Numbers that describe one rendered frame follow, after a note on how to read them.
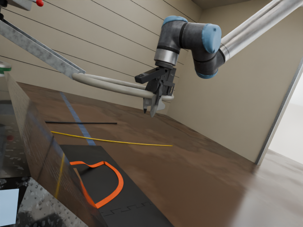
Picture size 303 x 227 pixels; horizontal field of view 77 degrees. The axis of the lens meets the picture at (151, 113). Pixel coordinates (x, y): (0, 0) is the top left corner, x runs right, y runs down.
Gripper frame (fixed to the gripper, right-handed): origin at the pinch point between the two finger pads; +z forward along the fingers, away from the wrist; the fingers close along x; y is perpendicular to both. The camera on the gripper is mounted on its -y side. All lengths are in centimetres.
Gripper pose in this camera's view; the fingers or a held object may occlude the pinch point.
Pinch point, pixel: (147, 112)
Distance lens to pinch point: 76.6
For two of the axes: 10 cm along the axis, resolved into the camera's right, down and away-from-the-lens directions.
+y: 8.1, 1.1, 5.8
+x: -5.4, -2.9, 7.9
